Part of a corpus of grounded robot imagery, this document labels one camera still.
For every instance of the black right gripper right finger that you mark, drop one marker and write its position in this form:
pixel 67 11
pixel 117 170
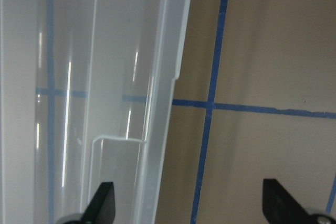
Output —
pixel 279 206

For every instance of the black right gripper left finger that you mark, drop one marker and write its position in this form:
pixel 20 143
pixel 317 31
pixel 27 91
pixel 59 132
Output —
pixel 101 208

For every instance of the clear plastic box lid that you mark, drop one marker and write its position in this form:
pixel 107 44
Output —
pixel 86 96

